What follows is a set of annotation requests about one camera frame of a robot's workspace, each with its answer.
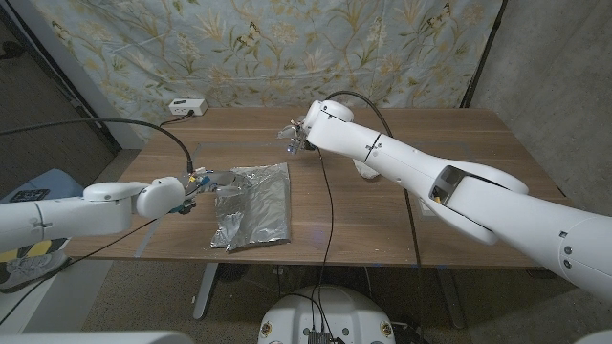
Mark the white robot chest panel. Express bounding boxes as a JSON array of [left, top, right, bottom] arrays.
[[0, 331, 195, 344]]

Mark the grey sneaker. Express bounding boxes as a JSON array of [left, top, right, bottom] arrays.
[[0, 238, 71, 293]]

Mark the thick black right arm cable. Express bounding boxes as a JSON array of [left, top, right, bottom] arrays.
[[324, 90, 423, 268]]

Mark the white domed robot base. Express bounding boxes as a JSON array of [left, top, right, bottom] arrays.
[[257, 285, 397, 344]]

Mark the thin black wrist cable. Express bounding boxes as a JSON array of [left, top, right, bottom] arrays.
[[314, 148, 336, 336], [0, 203, 197, 327]]

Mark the black backdrop stand pole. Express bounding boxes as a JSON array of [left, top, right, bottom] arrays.
[[459, 0, 508, 109]]

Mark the crinkled aluminum foil sheet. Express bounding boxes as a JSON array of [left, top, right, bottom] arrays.
[[209, 161, 293, 253]]

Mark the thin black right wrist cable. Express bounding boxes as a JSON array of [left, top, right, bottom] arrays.
[[314, 148, 336, 336]]

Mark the white table leg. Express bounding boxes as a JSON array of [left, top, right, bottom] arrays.
[[192, 262, 220, 320]]

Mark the white power outlet box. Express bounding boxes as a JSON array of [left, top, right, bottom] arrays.
[[167, 98, 208, 118]]

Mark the grey table leg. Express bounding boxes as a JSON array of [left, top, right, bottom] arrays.
[[434, 267, 466, 330]]

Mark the black outlet box cord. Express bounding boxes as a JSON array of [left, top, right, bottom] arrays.
[[159, 110, 195, 128]]

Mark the thin black left wrist cable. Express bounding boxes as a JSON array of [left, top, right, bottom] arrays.
[[0, 203, 197, 327]]

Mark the crumpled white tissue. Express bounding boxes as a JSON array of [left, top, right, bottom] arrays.
[[352, 159, 382, 181]]

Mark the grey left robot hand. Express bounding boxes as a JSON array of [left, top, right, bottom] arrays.
[[180, 170, 253, 198]]

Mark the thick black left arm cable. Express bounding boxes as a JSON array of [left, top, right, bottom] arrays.
[[0, 117, 195, 174]]

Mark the floral print backdrop cloth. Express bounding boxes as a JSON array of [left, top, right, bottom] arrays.
[[28, 0, 503, 143]]

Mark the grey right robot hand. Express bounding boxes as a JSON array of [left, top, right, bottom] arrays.
[[277, 118, 313, 157]]

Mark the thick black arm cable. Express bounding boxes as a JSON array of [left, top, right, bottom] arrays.
[[324, 90, 423, 268], [0, 117, 195, 174]]

